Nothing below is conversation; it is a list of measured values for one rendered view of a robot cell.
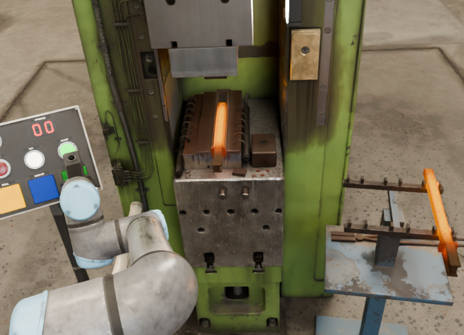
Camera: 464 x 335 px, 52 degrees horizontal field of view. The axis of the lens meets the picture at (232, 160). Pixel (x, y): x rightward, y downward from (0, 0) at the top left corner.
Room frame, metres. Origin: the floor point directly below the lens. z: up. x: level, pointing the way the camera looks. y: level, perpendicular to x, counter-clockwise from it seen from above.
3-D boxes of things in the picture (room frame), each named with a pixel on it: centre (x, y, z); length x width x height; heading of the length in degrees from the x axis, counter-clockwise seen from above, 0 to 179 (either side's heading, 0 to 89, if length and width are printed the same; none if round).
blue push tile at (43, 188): (1.15, 0.59, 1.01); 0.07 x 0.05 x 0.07; 111
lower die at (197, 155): (1.53, 0.05, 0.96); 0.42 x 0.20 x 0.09; 176
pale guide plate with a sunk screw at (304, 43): (1.43, -0.25, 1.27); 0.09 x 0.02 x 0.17; 86
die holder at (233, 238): (1.53, 0.00, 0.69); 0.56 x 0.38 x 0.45; 176
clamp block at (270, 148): (1.36, -0.11, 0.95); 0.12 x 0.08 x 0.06; 176
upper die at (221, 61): (1.53, 0.05, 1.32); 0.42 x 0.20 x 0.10; 176
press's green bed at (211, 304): (1.53, 0.00, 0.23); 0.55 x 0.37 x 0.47; 176
